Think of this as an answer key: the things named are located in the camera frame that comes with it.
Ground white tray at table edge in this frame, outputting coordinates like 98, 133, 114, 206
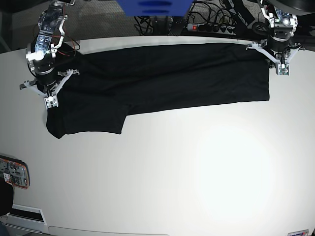
0, 204, 47, 234

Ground blue plastic box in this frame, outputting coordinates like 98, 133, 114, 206
117, 0, 193, 16

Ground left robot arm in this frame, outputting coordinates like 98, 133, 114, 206
246, 0, 315, 76

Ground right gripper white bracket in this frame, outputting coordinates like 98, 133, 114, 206
19, 69, 80, 109

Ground black power strip red switch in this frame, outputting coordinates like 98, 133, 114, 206
182, 23, 248, 37

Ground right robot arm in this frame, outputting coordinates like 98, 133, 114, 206
19, 0, 80, 109

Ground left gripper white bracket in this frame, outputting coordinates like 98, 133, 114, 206
246, 36, 305, 76

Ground small sticker label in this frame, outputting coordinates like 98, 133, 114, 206
287, 229, 309, 236

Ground tangled black cables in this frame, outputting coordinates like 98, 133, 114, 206
133, 0, 256, 36

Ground black T-shirt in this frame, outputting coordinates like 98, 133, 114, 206
46, 43, 270, 139

